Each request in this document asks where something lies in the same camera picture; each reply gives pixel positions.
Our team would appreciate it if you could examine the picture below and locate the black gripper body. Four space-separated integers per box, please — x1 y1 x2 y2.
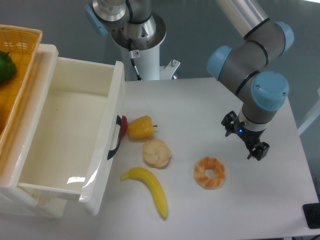
231 113 263 151

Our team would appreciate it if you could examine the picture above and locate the yellow toy bell pepper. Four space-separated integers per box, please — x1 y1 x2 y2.
127 115 158 140

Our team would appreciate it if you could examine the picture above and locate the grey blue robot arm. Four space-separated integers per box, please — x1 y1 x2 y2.
84 0 294 160

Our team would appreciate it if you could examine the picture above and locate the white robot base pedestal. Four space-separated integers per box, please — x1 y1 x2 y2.
111 13 181 81

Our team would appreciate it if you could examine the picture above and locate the black cable on pedestal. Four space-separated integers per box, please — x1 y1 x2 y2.
127 38 144 82

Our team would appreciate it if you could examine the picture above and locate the orange woven plastic basket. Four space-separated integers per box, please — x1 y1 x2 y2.
0 24 43 151

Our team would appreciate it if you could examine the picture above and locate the glazed ring donut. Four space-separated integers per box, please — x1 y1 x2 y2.
193 156 226 190

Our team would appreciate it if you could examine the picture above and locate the black device at table edge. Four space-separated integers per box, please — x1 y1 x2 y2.
302 203 320 229

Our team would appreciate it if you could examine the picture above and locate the white plastic drawer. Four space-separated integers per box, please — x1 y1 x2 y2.
18 57 125 216

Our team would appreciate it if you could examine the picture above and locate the red toy fruit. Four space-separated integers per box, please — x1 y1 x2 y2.
121 115 128 137

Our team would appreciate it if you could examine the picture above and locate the white frame at right edge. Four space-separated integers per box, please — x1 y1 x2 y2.
297 88 320 135

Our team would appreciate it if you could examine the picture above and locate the yellow toy banana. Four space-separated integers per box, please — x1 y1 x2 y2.
120 167 169 220

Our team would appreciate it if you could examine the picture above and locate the white plastic drawer cabinet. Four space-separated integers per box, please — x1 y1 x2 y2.
0 44 67 218

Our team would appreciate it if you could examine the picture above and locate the round twisted bread roll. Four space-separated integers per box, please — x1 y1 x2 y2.
142 139 172 168

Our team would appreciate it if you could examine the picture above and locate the green toy bell pepper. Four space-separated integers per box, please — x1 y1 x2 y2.
0 51 17 84

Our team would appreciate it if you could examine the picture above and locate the black drawer handle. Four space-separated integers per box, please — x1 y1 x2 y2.
107 115 124 160

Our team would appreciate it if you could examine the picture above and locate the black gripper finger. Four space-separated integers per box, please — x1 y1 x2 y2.
246 141 270 161
221 110 237 137

